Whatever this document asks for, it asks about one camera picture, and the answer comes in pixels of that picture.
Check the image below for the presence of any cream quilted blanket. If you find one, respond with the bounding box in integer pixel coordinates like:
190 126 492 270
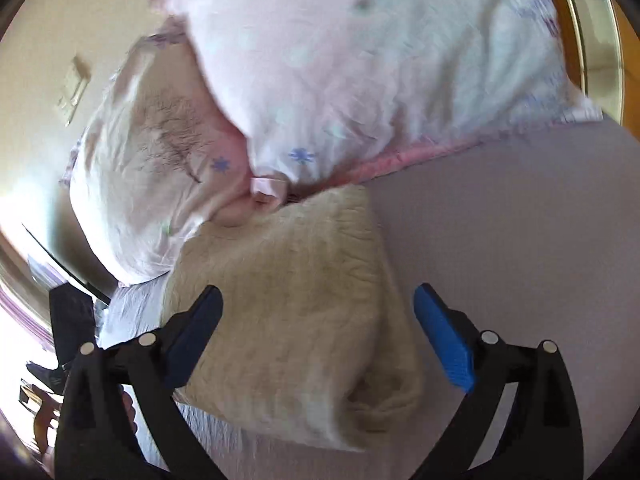
160 185 427 453

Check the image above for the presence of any light blue striped cloth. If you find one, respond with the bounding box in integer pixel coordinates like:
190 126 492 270
95 275 266 480

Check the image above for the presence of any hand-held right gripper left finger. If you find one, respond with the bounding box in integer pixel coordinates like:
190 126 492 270
54 285 227 480

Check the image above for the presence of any white pillow with pink trim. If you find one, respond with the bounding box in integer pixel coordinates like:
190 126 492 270
150 0 603 201

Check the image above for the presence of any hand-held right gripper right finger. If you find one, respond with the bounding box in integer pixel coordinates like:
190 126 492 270
412 283 587 480

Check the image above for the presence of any beige wall switch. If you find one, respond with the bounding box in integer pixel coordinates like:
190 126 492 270
55 55 92 126

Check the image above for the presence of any wooden headboard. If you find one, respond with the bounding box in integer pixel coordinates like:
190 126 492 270
532 0 626 126

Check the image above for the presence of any white floral pillow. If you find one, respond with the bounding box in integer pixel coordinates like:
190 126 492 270
60 35 256 288

